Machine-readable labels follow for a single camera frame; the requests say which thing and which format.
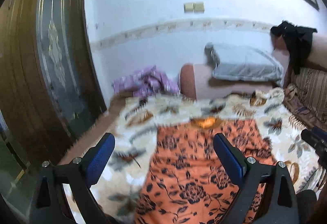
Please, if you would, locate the cream leaf-pattern fleece blanket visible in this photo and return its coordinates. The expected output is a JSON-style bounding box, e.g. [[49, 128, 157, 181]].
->
[[64, 87, 323, 224]]

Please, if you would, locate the striped sofa back cushion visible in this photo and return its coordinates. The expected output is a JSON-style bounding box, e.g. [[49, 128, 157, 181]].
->
[[283, 68, 326, 131]]

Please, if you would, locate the purple floral crumpled cloth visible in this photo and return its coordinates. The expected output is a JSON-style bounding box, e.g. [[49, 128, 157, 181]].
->
[[112, 66, 180, 98]]

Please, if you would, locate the beige right wall switch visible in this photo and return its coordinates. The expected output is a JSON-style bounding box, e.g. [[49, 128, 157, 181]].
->
[[193, 2, 205, 12]]

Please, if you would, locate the orange black floral garment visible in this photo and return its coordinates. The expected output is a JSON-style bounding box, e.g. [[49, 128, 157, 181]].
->
[[134, 117, 276, 223]]

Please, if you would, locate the beige left wall switch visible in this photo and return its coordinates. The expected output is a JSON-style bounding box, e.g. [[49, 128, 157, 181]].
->
[[184, 3, 194, 12]]

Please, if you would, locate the grey pillow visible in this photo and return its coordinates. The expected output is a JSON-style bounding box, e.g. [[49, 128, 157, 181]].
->
[[205, 43, 284, 86]]

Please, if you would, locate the brown wooden glass door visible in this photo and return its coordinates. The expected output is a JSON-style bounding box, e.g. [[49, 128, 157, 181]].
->
[[1, 0, 105, 169]]

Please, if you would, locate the black garment on sofa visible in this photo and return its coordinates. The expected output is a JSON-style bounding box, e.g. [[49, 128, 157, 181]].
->
[[270, 21, 318, 75]]

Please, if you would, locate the beige wall switch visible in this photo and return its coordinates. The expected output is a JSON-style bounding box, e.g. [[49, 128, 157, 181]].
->
[[193, 2, 205, 12], [184, 3, 194, 12]]

